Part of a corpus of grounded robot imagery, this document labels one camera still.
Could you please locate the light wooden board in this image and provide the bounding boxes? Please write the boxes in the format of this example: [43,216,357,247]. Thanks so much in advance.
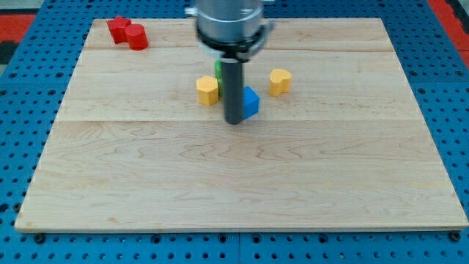
[15,18,468,233]

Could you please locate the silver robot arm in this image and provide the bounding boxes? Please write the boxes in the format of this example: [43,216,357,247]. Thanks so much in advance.
[185,0,275,125]

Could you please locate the yellow heart block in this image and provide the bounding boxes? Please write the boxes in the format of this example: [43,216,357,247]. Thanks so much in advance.
[269,68,292,97]

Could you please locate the yellow hexagon block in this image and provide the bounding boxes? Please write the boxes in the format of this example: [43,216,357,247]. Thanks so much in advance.
[196,76,219,106]

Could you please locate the green block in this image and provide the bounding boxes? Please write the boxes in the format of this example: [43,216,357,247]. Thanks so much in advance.
[214,60,224,97]

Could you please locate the red star block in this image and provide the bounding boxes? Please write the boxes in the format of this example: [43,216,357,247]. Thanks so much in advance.
[106,15,131,44]

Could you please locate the blue cube block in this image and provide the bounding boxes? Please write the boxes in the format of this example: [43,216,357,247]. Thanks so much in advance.
[243,86,259,120]

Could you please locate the red cylinder block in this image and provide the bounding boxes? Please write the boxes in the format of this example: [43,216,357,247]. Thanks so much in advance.
[125,23,148,51]

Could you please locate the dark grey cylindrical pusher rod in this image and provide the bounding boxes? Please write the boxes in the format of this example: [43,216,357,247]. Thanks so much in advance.
[221,62,244,125]

